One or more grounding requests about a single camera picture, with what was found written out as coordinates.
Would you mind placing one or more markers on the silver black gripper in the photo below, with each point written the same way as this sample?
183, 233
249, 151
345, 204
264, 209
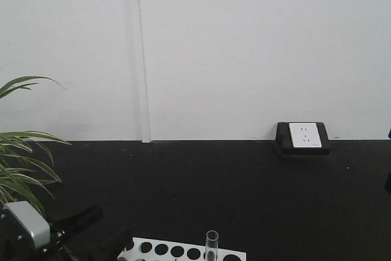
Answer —
26, 235

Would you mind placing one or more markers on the glass test tube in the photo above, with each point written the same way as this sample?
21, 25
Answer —
211, 245

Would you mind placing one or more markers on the white test tube rack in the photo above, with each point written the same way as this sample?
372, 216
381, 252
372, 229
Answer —
150, 249

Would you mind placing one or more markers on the green spider plant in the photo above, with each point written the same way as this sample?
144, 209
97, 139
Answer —
25, 161

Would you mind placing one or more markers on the white wall cable duct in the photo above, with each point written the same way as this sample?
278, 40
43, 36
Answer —
142, 79

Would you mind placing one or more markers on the black wall socket box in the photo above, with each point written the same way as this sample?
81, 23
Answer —
302, 139

